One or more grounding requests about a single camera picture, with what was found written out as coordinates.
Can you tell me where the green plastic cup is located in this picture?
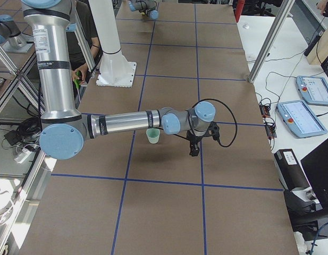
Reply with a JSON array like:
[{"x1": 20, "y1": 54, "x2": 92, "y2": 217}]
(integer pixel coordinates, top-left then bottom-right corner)
[{"x1": 146, "y1": 128, "x2": 160, "y2": 144}]

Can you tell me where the round silver table grommet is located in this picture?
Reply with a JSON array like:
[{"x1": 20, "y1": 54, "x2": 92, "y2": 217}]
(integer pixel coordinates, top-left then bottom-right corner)
[{"x1": 242, "y1": 22, "x2": 250, "y2": 30}]

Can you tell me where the aluminium frame post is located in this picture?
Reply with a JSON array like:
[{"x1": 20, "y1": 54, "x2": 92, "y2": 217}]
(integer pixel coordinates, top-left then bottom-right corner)
[{"x1": 248, "y1": 0, "x2": 295, "y2": 83}]

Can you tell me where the red cylinder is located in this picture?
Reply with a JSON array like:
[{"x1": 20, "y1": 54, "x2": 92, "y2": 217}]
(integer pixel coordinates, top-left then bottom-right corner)
[{"x1": 234, "y1": 0, "x2": 246, "y2": 23}]

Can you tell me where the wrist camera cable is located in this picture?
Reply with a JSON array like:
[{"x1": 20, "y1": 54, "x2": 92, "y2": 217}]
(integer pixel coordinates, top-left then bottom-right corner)
[{"x1": 187, "y1": 99, "x2": 238, "y2": 148}]

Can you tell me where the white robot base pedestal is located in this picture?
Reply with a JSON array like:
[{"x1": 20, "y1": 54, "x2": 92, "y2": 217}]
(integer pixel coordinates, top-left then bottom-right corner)
[{"x1": 89, "y1": 0, "x2": 137, "y2": 88}]

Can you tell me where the far teach pendant tablet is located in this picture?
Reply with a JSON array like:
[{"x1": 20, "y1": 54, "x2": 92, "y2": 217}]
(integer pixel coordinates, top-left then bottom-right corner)
[{"x1": 296, "y1": 76, "x2": 328, "y2": 106}]

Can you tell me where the teach pendant tablet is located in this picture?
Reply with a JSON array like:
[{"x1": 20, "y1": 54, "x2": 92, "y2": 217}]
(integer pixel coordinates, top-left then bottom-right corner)
[
  {"x1": 296, "y1": 76, "x2": 328, "y2": 106},
  {"x1": 277, "y1": 100, "x2": 327, "y2": 138}
]

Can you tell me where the near teach pendant tablet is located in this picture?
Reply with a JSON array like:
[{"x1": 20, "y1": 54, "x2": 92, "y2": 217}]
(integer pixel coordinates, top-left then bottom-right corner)
[{"x1": 277, "y1": 100, "x2": 327, "y2": 138}]

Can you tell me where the black power adapter box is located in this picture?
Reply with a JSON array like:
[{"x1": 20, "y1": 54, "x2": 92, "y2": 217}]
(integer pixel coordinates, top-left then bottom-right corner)
[{"x1": 274, "y1": 149, "x2": 310, "y2": 191}]

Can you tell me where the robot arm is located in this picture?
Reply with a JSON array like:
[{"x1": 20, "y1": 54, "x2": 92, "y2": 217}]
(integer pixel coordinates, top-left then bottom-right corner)
[
  {"x1": 129, "y1": 0, "x2": 159, "y2": 20},
  {"x1": 21, "y1": 1, "x2": 220, "y2": 159}
]

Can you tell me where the computer monitor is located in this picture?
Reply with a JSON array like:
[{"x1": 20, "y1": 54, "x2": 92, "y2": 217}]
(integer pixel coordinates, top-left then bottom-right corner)
[{"x1": 301, "y1": 138, "x2": 328, "y2": 208}]

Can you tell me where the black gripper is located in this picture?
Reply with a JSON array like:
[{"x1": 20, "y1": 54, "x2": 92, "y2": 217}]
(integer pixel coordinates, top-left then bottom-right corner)
[{"x1": 186, "y1": 121, "x2": 220, "y2": 157}]

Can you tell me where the green handheld object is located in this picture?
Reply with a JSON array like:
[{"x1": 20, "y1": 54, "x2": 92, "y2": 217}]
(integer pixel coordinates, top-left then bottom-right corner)
[{"x1": 74, "y1": 71, "x2": 82, "y2": 89}]

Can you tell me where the seated person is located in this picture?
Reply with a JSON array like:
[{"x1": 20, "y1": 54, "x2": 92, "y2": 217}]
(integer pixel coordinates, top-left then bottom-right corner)
[{"x1": 66, "y1": 1, "x2": 101, "y2": 83}]

